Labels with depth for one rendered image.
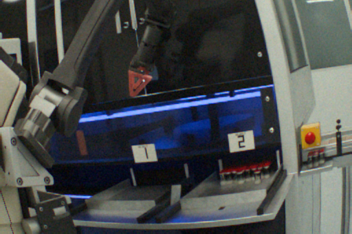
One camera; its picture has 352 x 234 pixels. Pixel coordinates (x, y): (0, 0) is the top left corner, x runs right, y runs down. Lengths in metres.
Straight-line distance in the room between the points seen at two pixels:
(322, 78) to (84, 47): 5.33
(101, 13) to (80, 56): 0.09
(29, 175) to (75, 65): 0.24
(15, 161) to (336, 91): 5.54
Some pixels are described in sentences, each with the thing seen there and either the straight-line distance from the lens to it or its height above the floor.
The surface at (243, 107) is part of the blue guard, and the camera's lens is 1.54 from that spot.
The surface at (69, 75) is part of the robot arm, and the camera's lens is 0.90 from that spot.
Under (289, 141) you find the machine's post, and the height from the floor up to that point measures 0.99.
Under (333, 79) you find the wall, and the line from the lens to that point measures 6.10.
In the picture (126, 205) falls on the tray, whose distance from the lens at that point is 1.46.
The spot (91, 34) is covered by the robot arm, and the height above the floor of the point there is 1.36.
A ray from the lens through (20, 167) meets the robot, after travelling 0.82.
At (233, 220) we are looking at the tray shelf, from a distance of 1.20.
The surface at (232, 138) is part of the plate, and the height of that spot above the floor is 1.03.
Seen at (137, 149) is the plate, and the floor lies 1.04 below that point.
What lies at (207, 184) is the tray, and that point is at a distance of 1.60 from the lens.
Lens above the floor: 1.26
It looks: 3 degrees down
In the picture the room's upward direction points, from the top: 10 degrees counter-clockwise
